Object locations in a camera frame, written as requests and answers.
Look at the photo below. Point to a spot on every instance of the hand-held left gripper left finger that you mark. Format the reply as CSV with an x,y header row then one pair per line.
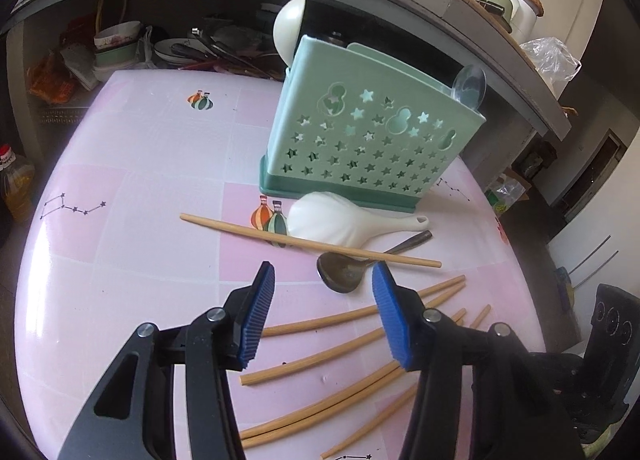
x,y
257,325

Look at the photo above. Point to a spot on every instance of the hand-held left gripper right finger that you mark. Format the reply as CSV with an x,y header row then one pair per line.
x,y
392,325

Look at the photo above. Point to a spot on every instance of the metal spoon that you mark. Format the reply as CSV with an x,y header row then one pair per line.
x,y
342,272

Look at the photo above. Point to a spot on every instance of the wooden chopstick pair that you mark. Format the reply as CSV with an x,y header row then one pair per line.
x,y
250,434

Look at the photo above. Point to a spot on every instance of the white ridged rice paddle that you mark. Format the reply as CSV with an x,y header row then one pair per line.
x,y
325,220

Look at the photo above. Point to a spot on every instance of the green star-cutout utensil holder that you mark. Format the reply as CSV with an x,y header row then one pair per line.
x,y
350,160

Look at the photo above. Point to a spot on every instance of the plastic bag with green items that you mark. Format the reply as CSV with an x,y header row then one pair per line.
x,y
507,195

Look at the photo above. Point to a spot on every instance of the clear plastic spoon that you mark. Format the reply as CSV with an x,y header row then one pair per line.
x,y
470,85

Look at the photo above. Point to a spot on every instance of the pile of kitchen tools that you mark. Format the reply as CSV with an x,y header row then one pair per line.
x,y
230,52

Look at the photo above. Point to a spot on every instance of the oil bottle with red cap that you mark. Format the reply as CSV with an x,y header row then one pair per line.
x,y
17,185

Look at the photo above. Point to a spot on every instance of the white plate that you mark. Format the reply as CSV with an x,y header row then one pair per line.
x,y
172,57

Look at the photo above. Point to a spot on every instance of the clear plastic bag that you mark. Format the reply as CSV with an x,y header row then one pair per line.
x,y
550,60

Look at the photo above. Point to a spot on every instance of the white plastic bag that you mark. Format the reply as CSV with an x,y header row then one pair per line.
x,y
146,47

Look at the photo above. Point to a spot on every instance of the green bowl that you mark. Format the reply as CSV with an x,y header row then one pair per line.
x,y
115,56

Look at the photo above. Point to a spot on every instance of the orange snack packets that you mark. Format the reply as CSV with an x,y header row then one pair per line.
x,y
50,82

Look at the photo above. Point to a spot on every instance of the white pot with woven lid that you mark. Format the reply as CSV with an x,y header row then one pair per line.
x,y
522,12

